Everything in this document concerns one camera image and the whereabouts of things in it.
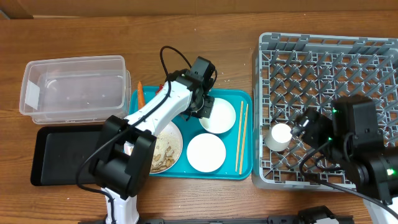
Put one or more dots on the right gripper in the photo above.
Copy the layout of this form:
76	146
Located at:
301	127

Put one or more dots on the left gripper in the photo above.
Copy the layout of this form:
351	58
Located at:
206	112

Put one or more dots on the white bowl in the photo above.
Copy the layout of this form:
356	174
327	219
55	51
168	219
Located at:
222	117
206	152

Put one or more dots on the white cup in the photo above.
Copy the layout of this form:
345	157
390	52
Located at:
278	137

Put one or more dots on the wooden chopstick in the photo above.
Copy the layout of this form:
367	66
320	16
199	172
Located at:
239	136
243	141

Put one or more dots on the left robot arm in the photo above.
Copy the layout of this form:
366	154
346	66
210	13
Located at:
120	164

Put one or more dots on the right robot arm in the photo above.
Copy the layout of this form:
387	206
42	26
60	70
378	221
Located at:
352	140

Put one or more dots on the grey dishwasher rack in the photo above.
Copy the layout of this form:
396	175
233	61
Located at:
293	72

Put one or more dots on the red snack wrapper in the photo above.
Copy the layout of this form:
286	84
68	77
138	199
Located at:
159	89

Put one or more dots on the plate with peanuts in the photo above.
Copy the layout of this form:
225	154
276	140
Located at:
168	149

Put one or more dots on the orange carrot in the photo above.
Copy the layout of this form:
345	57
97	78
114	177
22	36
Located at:
140	96

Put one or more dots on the clear plastic bin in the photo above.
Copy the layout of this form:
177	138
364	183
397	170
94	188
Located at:
75	90

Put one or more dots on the black plastic bin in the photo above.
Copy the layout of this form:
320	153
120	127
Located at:
59	151

